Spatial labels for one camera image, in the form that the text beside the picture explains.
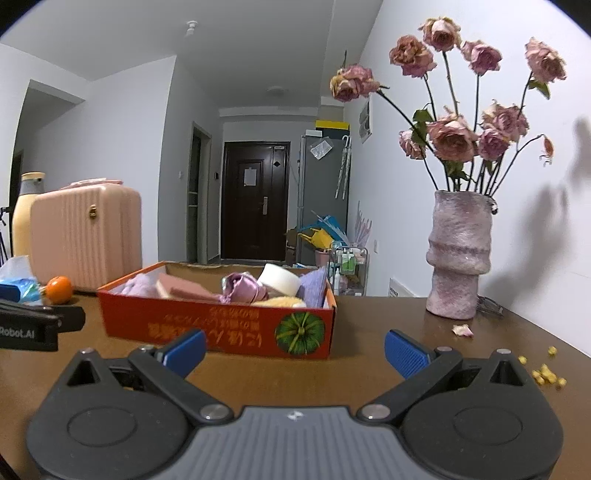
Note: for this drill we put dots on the bunch of dried pink roses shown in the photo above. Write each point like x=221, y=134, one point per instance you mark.
x=452, y=136

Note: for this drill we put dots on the pink sponge block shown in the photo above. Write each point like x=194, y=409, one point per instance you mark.
x=184, y=288

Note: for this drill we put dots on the dark brown entrance door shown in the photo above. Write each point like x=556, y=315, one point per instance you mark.
x=254, y=221

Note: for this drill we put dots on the orange fruit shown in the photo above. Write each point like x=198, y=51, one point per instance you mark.
x=60, y=290

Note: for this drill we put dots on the grey fridge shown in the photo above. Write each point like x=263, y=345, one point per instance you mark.
x=321, y=189

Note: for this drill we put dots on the white paper notice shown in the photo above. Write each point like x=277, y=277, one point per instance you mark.
x=250, y=177

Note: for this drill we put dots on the cream thermos bottle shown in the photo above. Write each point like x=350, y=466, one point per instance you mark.
x=25, y=217

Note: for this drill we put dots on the lilac fluffy cloth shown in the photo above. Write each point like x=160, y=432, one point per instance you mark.
x=138, y=285

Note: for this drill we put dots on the orange cardboard box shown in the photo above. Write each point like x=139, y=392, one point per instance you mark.
x=207, y=330

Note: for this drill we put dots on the pink ribbed suitcase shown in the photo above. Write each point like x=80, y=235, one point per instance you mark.
x=87, y=235

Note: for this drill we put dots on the white folded umbrella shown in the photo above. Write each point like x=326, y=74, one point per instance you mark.
x=344, y=166

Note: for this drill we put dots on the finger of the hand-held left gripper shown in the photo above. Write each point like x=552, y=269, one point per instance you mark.
x=69, y=318
x=9, y=291

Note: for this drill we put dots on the white tape roll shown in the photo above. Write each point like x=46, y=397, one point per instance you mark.
x=279, y=279

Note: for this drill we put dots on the clear plastic bag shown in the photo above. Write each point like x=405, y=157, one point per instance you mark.
x=321, y=148

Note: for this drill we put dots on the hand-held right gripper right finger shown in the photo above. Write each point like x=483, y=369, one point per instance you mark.
x=406, y=354

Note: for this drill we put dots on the grey interior door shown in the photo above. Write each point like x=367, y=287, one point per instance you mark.
x=196, y=198

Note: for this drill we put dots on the fallen pink petal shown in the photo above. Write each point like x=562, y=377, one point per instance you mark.
x=461, y=330

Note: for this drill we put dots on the blue tissue packet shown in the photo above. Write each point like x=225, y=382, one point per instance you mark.
x=21, y=272

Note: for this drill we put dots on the purple satin fabric piece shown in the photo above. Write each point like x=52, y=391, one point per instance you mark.
x=244, y=288

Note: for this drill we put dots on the white flat board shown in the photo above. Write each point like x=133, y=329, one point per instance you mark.
x=401, y=288

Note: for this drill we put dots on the lavender textured towel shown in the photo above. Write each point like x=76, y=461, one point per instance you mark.
x=314, y=286

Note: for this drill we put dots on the open brown cardboard carton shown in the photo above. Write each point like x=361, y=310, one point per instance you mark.
x=291, y=249

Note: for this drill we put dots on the purple wing decoration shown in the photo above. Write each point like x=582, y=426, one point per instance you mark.
x=363, y=226

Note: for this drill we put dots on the white yellow plush toy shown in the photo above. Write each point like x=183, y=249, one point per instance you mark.
x=277, y=302

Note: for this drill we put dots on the yellow plastic stool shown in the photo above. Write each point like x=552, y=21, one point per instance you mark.
x=321, y=239

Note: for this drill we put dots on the yellow and blue box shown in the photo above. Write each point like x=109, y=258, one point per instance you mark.
x=332, y=128

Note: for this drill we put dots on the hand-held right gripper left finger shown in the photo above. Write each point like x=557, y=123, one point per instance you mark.
x=187, y=351

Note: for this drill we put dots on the pink plastic basket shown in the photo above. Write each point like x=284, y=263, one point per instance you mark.
x=322, y=258

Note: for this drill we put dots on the white ceiling detector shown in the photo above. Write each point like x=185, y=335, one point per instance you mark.
x=191, y=26

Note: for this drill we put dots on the black tripod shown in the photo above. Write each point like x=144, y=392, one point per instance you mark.
x=3, y=235

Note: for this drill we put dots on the pink textured vase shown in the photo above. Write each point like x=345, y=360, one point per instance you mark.
x=457, y=258

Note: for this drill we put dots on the scattered yellow crumbs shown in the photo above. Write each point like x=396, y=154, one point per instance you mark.
x=547, y=374

